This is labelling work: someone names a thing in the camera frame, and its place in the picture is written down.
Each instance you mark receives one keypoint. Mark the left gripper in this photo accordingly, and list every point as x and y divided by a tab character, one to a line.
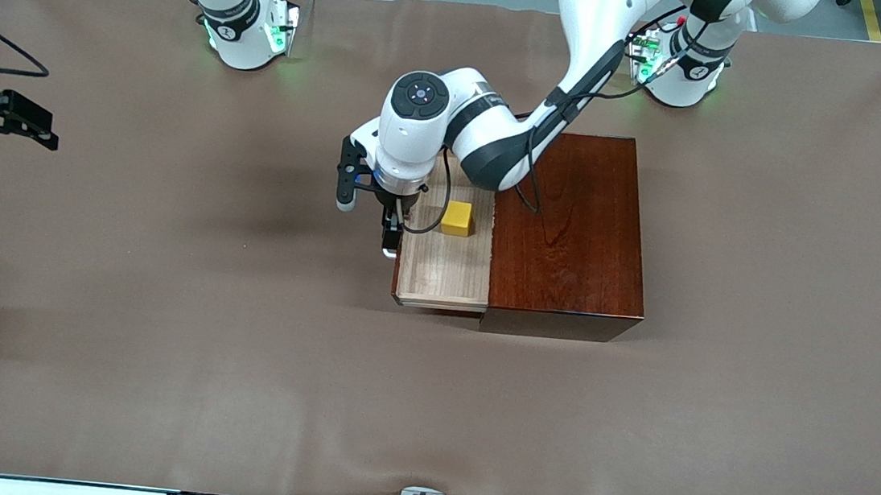
391	229

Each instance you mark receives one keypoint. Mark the yellow block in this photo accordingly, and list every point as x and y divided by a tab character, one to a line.
457	218

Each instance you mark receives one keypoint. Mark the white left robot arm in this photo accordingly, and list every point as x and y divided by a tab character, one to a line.
592	11

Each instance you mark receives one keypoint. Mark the dark wooden cabinet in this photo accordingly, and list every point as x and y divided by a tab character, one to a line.
569	252

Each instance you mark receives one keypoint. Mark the large table cover cloth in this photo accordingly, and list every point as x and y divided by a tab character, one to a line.
233	389

